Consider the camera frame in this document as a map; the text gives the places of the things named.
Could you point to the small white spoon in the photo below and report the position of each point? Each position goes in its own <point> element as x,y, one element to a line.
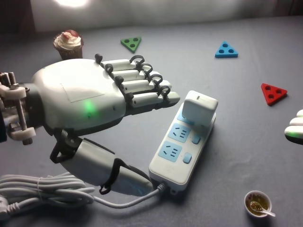
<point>256,206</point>

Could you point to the red triangle block with holes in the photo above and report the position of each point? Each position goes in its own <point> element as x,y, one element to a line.
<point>272,98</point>

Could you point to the white backdrop sheet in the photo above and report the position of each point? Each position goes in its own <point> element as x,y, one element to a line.
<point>165,11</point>

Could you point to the blue triangle block with holes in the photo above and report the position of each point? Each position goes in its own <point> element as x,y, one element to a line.
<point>226,55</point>

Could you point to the white charger plug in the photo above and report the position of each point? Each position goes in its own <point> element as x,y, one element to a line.
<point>200,111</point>

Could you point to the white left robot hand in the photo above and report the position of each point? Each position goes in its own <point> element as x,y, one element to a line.
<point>71,89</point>

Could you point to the green triangle block with holes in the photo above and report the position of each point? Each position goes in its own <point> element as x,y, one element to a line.
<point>131,46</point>

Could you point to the grey table cloth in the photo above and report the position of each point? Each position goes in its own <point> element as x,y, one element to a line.
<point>225,165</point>

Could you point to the small white bowl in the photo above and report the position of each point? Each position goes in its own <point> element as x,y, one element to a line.
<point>251,211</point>

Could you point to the toy cupcake with cream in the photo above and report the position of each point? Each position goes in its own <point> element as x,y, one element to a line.
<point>67,45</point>

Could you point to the white power strip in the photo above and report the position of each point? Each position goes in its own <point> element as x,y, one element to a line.
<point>170,170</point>

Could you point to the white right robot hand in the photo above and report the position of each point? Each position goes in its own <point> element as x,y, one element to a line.
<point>296,127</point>

